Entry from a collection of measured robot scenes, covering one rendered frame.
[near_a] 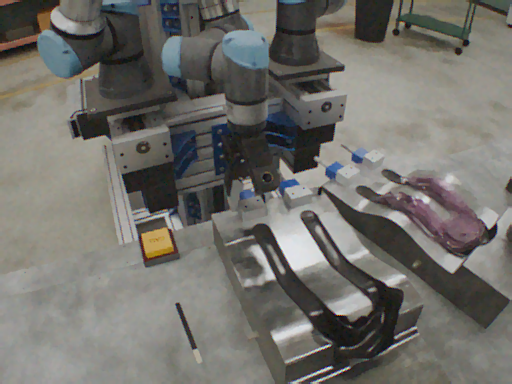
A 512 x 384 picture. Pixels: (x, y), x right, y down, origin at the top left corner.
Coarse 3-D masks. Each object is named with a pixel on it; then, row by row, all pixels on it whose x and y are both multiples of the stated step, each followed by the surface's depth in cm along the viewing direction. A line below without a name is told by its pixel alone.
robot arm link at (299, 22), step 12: (276, 0) 97; (288, 0) 93; (300, 0) 92; (312, 0) 93; (324, 0) 98; (276, 12) 99; (288, 12) 95; (300, 12) 95; (312, 12) 96; (324, 12) 102; (276, 24) 101; (288, 24) 97; (300, 24) 97; (312, 24) 98
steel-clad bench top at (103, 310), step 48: (480, 192) 99; (192, 240) 86; (0, 288) 74; (48, 288) 75; (96, 288) 76; (144, 288) 76; (192, 288) 76; (432, 288) 75; (0, 336) 65; (48, 336) 66; (96, 336) 67; (144, 336) 68; (240, 336) 68; (432, 336) 67; (480, 336) 66
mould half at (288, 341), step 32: (224, 224) 78; (256, 224) 78; (288, 224) 78; (224, 256) 77; (256, 256) 72; (288, 256) 72; (320, 256) 72; (352, 256) 72; (256, 288) 67; (320, 288) 64; (352, 288) 62; (256, 320) 63; (288, 320) 57; (352, 320) 56; (416, 320) 61; (288, 352) 52; (320, 352) 53; (384, 352) 59; (416, 352) 59
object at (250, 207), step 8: (240, 192) 83; (248, 192) 83; (240, 200) 81; (248, 200) 79; (256, 200) 79; (240, 208) 78; (248, 208) 77; (256, 208) 77; (264, 208) 78; (240, 216) 80; (248, 216) 78; (256, 216) 79
